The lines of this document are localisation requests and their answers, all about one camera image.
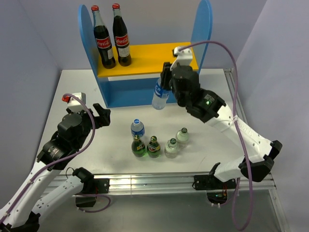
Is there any purple cable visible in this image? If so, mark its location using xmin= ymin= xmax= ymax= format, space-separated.
xmin=0 ymin=93 xmax=112 ymax=225
xmin=180 ymin=41 xmax=255 ymax=231

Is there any Pocari Sweat bottle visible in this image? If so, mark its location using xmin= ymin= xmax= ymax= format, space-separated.
xmin=131 ymin=119 xmax=145 ymax=138
xmin=152 ymin=78 xmax=170 ymax=110

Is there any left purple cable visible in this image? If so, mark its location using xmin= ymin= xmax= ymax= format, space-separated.
xmin=0 ymin=93 xmax=112 ymax=225

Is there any green perrier bottle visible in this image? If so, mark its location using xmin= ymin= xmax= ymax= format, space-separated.
xmin=131 ymin=134 xmax=146 ymax=158
xmin=147 ymin=136 xmax=161 ymax=159

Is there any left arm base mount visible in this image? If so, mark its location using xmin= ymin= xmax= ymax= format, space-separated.
xmin=75 ymin=178 xmax=110 ymax=209

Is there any cola glass bottle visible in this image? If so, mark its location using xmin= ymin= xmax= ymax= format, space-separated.
xmin=91 ymin=5 xmax=116 ymax=69
xmin=112 ymin=3 xmax=131 ymax=67

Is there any left cola glass bottle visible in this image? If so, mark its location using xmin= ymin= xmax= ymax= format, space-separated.
xmin=91 ymin=5 xmax=116 ymax=69

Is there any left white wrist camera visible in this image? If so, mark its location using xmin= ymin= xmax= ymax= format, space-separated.
xmin=62 ymin=92 xmax=86 ymax=113

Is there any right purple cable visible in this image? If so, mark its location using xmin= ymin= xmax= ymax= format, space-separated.
xmin=180 ymin=41 xmax=255 ymax=231

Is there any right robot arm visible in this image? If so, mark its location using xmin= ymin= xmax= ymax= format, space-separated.
xmin=160 ymin=62 xmax=282 ymax=189

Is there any clear glass bottle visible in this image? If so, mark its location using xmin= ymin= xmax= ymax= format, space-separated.
xmin=176 ymin=128 xmax=189 ymax=148
xmin=164 ymin=138 xmax=179 ymax=159

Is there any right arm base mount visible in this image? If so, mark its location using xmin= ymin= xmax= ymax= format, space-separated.
xmin=192 ymin=174 xmax=236 ymax=207

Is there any aluminium side rail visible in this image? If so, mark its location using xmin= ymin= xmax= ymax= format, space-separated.
xmin=224 ymin=68 xmax=291 ymax=232

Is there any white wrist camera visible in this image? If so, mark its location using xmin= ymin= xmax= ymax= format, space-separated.
xmin=62 ymin=92 xmax=86 ymax=113
xmin=170 ymin=46 xmax=193 ymax=71

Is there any aluminium front rail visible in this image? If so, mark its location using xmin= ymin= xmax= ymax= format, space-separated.
xmin=41 ymin=172 xmax=276 ymax=197

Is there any right cola glass bottle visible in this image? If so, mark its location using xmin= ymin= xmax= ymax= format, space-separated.
xmin=112 ymin=3 xmax=131 ymax=67

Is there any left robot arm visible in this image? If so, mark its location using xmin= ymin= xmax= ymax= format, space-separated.
xmin=0 ymin=103 xmax=111 ymax=232

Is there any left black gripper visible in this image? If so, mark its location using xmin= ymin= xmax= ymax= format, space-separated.
xmin=74 ymin=102 xmax=111 ymax=148

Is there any blue and yellow shelf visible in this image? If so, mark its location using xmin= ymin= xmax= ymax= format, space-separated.
xmin=78 ymin=0 xmax=212 ymax=108

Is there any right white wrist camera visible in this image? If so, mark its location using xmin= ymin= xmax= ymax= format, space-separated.
xmin=170 ymin=46 xmax=193 ymax=71

